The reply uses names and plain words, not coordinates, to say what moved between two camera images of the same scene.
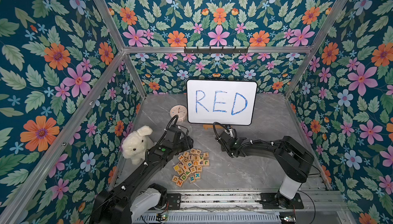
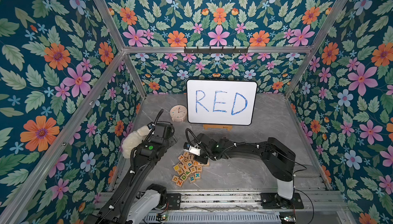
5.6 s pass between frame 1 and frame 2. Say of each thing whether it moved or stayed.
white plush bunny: stayed
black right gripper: moved
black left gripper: moved
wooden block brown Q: stayed
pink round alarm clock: stayed
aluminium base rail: stayed
